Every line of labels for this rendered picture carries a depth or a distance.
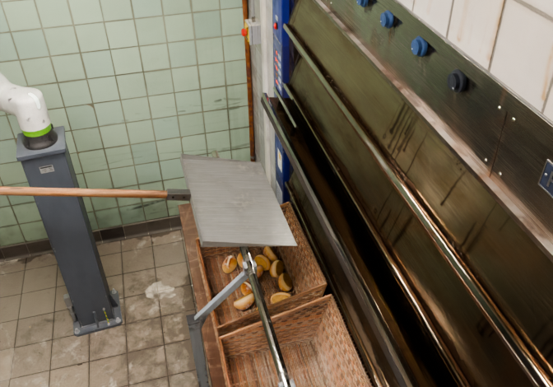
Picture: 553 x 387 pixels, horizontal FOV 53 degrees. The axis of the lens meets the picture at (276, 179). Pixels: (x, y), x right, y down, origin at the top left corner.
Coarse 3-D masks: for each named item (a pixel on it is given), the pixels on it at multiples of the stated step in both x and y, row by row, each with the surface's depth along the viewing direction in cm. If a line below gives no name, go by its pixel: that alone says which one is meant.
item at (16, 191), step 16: (0, 192) 187; (16, 192) 189; (32, 192) 190; (48, 192) 192; (64, 192) 194; (80, 192) 196; (96, 192) 198; (112, 192) 200; (128, 192) 202; (144, 192) 204; (160, 192) 206
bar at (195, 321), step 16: (256, 272) 191; (224, 288) 196; (256, 288) 181; (208, 304) 198; (192, 320) 199; (192, 336) 202; (272, 336) 166; (272, 352) 162; (208, 384) 222; (288, 384) 153
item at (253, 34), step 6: (246, 24) 276; (252, 24) 274; (258, 24) 274; (252, 30) 274; (258, 30) 275; (246, 36) 281; (252, 36) 276; (258, 36) 277; (252, 42) 278; (258, 42) 278
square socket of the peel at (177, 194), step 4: (168, 192) 207; (172, 192) 207; (176, 192) 208; (180, 192) 209; (184, 192) 209; (188, 192) 210; (168, 196) 207; (172, 196) 207; (176, 196) 208; (180, 196) 208; (184, 196) 209; (188, 196) 210; (180, 200) 210; (184, 200) 210; (188, 200) 211
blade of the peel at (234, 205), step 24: (192, 168) 229; (216, 168) 234; (240, 168) 238; (192, 192) 216; (216, 192) 220; (240, 192) 223; (264, 192) 227; (216, 216) 207; (240, 216) 210; (264, 216) 214; (216, 240) 196; (240, 240) 199; (264, 240) 202; (288, 240) 205
